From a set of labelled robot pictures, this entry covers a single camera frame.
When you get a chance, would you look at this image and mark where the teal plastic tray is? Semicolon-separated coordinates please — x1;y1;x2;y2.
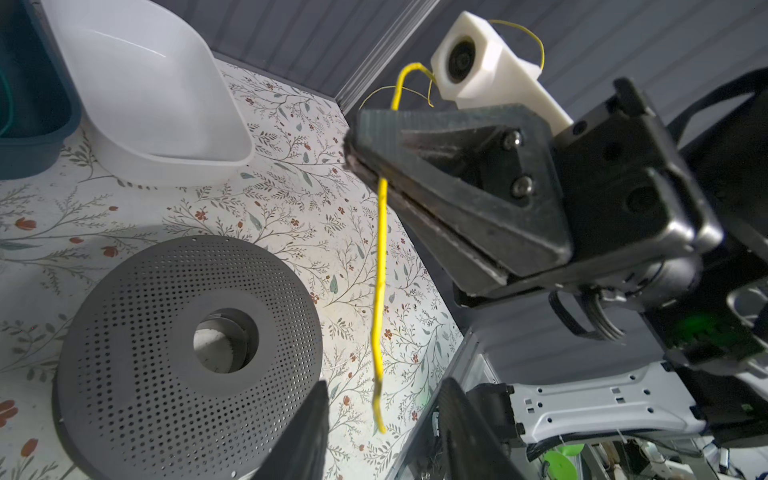
1;0;81;180

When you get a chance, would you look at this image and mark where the yellow cable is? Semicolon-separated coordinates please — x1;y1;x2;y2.
358;19;547;436

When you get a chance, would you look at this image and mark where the green cable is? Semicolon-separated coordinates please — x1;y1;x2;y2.
0;71;14;138

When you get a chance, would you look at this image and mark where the grey foam spool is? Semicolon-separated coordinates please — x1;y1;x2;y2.
52;236;323;479

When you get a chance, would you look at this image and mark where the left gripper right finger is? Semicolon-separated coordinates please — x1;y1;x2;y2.
437;377;524;479

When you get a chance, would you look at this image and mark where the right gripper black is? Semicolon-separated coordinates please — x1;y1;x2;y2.
344;78;723;309

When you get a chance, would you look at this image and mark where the white plastic tray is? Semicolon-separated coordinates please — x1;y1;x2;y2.
41;1;254;187

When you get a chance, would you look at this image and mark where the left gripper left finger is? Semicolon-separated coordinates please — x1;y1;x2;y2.
252;380;329;480

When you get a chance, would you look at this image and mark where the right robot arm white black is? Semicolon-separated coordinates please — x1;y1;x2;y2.
344;69;767;447

